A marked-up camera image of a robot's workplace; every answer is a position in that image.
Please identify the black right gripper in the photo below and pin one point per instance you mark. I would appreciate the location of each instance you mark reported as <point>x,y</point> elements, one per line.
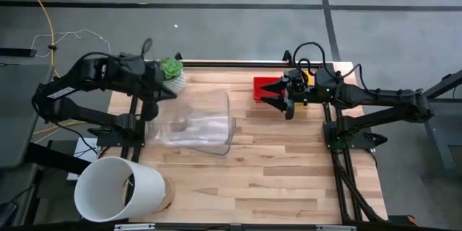
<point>299,86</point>

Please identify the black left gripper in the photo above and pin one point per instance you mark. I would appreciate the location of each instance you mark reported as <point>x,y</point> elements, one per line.
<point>152,79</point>

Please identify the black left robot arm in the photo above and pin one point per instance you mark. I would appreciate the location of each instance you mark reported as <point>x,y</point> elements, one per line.
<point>83,76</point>

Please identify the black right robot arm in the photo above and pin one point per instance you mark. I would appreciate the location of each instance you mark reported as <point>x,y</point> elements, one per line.
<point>379,97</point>

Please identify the red slotted plastic basket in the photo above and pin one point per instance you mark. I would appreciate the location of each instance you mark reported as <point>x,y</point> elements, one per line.
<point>257,95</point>

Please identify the green succulent in white pot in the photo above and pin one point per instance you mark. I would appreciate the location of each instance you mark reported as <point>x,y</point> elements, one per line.
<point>171,68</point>

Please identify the large clear plastic bin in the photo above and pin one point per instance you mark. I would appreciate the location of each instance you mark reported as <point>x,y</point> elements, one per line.
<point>202,122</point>

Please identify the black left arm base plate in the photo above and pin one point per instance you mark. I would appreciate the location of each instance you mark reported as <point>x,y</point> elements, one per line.
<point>108,139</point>

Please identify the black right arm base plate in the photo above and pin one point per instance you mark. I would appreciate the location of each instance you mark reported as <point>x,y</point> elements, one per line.
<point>355,140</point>

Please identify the black aluminium table frame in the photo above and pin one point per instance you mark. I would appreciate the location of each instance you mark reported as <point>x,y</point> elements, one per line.
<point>346,184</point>

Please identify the silver metal bracket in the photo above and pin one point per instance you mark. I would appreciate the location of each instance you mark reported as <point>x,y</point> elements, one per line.
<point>134,227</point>
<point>336,227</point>

